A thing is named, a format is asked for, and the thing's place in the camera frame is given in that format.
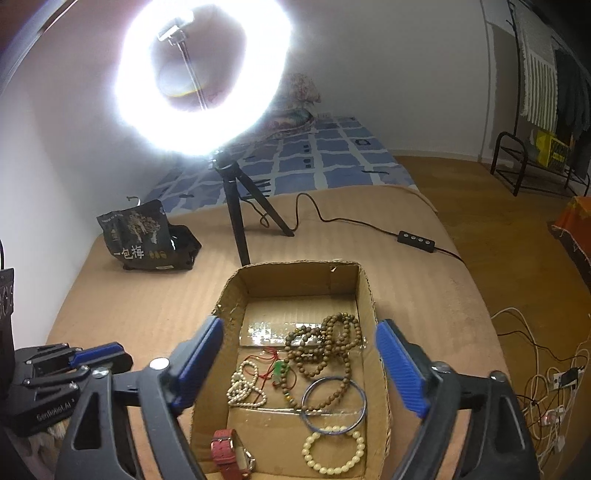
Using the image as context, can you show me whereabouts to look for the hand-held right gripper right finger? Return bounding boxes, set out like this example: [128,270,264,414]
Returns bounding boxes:
[375,319,541,480]

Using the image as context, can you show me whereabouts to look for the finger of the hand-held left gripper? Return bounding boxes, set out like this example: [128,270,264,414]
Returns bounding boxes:
[23,366,93,391]
[16,342,132,372]

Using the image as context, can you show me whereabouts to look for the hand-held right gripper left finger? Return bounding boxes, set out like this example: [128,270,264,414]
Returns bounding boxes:
[55,315,225,480]

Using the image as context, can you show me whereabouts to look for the white pearl necklace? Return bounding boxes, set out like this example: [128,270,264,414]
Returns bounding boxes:
[226,361,267,408]

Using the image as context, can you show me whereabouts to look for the blue bangle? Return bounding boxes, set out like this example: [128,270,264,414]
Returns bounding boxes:
[300,376,368,432]

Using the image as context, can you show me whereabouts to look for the brown wooden bead necklace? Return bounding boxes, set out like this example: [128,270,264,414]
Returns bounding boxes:
[284,312,363,411]

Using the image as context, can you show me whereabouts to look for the jade pendant red cord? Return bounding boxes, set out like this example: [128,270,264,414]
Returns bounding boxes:
[245,351,301,407]

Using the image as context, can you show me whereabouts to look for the red strap watch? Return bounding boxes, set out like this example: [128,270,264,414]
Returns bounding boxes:
[211,428,256,480]

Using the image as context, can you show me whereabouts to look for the cardboard box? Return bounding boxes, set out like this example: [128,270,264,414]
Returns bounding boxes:
[189,261,393,480]

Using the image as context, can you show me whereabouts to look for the cream bead bracelet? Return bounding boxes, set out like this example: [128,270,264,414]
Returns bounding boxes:
[302,425,365,476]

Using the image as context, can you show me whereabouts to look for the black box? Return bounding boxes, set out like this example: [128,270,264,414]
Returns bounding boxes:
[0,240,16,384]

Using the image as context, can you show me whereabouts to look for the black snack bag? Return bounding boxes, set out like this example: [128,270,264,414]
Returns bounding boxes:
[96,198,202,271]

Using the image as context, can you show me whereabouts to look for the black tripod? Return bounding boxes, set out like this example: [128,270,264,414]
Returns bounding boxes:
[210,150,296,266]

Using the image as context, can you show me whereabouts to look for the white power strip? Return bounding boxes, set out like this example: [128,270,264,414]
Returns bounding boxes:
[551,367,583,388]

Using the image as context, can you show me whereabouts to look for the blue patterned bedsheet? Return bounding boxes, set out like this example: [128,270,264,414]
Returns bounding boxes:
[148,115,419,215]

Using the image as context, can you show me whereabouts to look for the orange cloth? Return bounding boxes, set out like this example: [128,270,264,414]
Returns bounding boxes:
[549,196,591,273]

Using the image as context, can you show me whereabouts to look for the black clothes rack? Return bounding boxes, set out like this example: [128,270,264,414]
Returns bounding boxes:
[490,0,591,197]

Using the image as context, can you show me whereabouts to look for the yellow box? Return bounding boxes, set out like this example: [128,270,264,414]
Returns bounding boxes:
[536,130,571,169]

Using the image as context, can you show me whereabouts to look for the rolled floral quilt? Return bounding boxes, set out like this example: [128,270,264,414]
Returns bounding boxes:
[268,71,321,134]

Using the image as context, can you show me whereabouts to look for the dark hanging clothes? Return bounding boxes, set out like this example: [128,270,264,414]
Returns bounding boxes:
[551,46,591,139]

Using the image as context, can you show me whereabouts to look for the white striped cloth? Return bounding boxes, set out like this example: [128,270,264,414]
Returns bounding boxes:
[515,0,559,132]

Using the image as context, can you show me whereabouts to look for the phone clamp holder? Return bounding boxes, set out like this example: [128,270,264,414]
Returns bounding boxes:
[157,9,208,112]

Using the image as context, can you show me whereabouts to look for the black inline cable controller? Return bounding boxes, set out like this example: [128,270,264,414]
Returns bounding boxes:
[396,231,437,252]

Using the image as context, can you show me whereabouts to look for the power strip with cables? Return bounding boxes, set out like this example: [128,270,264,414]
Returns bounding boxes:
[489,307,591,455]

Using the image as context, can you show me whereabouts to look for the black power cable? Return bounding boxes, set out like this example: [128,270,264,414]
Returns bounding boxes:
[242,193,465,264]

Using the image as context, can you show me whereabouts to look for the white ring light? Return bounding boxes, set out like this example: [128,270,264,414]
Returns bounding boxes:
[113,0,294,158]

